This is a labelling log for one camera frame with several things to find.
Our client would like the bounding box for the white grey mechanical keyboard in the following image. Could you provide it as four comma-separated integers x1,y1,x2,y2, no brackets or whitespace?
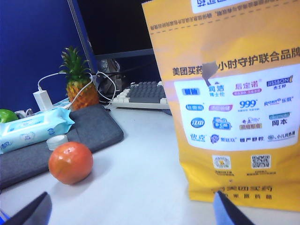
112,80,170,110

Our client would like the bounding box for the decorative pineapple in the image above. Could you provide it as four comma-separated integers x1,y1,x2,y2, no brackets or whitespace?
60,45,100,111

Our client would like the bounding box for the green apple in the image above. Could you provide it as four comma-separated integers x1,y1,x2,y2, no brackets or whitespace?
0,109,19,124

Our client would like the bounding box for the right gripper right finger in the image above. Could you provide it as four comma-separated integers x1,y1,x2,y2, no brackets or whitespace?
214,190,267,225

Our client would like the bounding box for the clear tape roll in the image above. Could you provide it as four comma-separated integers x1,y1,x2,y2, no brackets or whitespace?
46,135,69,151

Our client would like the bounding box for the white charger adapter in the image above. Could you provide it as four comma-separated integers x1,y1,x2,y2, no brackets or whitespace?
32,90,53,112

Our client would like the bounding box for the grey felt laptop sleeve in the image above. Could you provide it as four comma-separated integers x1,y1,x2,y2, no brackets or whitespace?
0,104,125,191

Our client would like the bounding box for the yellow paper bag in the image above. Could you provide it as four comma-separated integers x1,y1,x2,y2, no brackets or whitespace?
141,0,300,210

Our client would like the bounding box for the orange fruit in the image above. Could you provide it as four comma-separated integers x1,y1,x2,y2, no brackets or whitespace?
48,141,94,186

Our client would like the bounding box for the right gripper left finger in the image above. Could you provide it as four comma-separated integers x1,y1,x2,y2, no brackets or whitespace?
0,191,53,225

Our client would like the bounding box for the white charger cable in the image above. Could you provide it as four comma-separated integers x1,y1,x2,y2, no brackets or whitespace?
37,71,118,110

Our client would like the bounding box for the blue wet wipes pack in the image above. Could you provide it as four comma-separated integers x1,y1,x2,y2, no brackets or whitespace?
0,107,76,155

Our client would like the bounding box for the black computer monitor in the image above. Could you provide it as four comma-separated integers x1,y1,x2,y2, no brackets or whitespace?
77,0,160,60

